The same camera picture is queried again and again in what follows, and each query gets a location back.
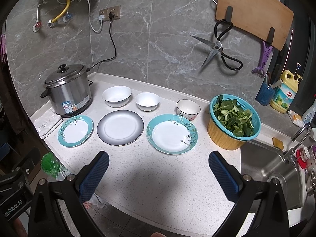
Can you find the small teal floral plate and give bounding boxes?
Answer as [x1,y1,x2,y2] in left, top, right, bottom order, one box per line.
[57,116,94,148]

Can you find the grey rimmed white plate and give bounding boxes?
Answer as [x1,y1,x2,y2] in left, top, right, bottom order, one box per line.
[97,110,144,146]

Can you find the large teal floral plate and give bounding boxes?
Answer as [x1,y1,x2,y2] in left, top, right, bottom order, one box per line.
[146,114,198,155]

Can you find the small patterned white bowl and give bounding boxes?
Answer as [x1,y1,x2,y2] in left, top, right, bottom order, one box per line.
[176,99,201,121]

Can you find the large white bowl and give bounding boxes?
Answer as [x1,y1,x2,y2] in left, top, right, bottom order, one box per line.
[102,86,132,108]

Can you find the medium white bowl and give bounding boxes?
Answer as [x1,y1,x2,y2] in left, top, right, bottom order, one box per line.
[135,93,160,112]

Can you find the yellow ribbed basin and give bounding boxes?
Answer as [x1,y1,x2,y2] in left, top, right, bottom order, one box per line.
[207,118,246,150]

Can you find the yellow sponge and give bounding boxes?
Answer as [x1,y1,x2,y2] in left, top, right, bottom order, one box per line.
[272,137,284,150]

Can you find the teal colander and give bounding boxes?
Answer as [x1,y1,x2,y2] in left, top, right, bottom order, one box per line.
[209,94,261,141]

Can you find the green leafy vegetables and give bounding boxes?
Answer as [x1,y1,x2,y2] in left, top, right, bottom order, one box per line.
[213,95,254,137]

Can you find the chrome faucet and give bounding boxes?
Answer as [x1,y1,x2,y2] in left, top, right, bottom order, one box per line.
[283,122,312,165]

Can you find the white folded cloth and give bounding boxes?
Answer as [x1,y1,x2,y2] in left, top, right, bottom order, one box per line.
[34,108,63,139]

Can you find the blue utensil cup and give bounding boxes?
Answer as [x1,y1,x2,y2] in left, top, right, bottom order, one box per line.
[256,82,275,106]

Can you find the stainless steel rice cooker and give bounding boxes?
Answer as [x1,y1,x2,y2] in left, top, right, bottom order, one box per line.
[40,64,93,118]

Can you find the yellow oil bottle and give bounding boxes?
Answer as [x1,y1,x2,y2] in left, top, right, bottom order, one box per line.
[269,70,302,113]

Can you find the purple peeler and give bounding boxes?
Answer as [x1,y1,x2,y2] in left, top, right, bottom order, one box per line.
[252,41,273,78]

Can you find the wooden cutting board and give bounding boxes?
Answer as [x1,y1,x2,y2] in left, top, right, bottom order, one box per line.
[215,0,293,50]

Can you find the black handled kitchen scissors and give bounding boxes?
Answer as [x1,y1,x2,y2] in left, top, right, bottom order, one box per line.
[191,19,243,71]

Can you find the yellow gas hose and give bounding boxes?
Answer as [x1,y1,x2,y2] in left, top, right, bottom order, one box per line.
[48,0,72,28]

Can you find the white power cord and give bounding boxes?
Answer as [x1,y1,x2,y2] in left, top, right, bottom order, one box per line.
[52,0,106,34]

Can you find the black power cord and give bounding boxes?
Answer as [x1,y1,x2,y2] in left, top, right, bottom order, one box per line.
[86,12,117,72]

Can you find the wall power socket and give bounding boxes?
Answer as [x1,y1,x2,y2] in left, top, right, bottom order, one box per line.
[99,5,121,21]

